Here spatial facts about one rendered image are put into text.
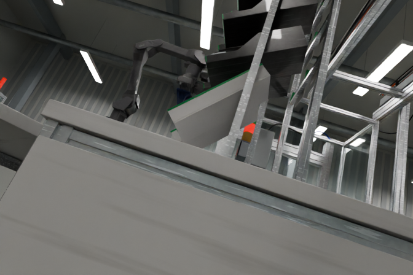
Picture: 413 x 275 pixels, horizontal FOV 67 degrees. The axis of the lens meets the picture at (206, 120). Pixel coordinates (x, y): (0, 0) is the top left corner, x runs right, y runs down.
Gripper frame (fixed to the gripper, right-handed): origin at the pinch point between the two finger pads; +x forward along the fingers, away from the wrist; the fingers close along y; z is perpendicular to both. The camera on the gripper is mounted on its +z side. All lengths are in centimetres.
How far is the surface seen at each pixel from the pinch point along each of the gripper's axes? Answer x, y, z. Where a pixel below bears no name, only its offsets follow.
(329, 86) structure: -398, 523, 212
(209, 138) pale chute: 19.5, -21.2, 17.6
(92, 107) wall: -263, 811, -422
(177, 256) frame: 55, -70, 22
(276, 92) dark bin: -3.3, -22.6, 33.9
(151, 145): 42, -70, 12
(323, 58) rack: -1, -48, 40
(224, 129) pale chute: 15.7, -22.6, 21.2
